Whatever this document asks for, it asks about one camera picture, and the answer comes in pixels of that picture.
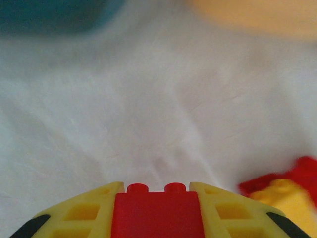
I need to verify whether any teal plastic container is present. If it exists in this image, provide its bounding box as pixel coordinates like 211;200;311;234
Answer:
0;0;124;35

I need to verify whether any red lego brick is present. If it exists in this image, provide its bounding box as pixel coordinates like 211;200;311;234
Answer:
238;155;317;199
110;182;206;238

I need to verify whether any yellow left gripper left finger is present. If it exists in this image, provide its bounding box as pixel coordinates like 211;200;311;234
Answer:
9;181;124;238

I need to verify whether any yellow plastic container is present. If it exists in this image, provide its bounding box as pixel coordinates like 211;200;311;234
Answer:
190;0;317;44

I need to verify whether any yellow lego brick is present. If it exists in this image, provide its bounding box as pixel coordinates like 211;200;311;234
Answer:
249;178;317;238

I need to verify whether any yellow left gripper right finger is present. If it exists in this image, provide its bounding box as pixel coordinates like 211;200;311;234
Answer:
189;182;309;238

